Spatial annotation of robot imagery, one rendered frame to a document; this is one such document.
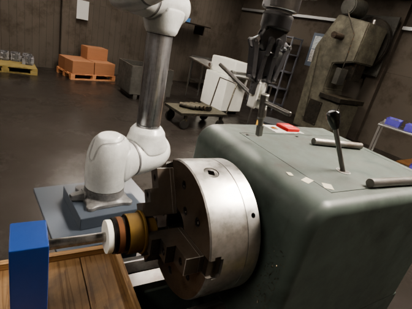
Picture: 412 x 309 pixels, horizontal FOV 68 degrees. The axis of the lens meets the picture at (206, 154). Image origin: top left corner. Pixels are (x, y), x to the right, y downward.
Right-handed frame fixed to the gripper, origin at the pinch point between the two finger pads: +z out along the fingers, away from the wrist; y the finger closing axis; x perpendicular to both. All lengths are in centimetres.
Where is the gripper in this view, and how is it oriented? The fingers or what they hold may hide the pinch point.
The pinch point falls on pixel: (256, 94)
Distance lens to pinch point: 83.8
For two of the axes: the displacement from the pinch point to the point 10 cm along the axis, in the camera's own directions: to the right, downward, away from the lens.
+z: -2.1, 9.1, 3.6
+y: -8.6, 0.1, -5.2
